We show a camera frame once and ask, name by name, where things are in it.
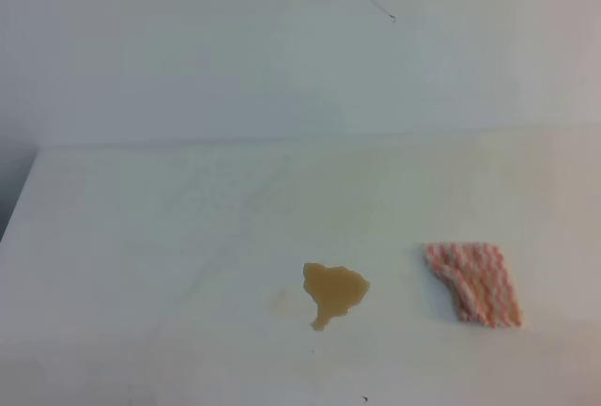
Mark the pink white striped rag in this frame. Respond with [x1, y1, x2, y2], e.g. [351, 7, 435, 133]
[423, 242, 523, 329]

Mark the brown coffee stain puddle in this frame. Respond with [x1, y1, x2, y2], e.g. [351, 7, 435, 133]
[303, 262, 370, 332]

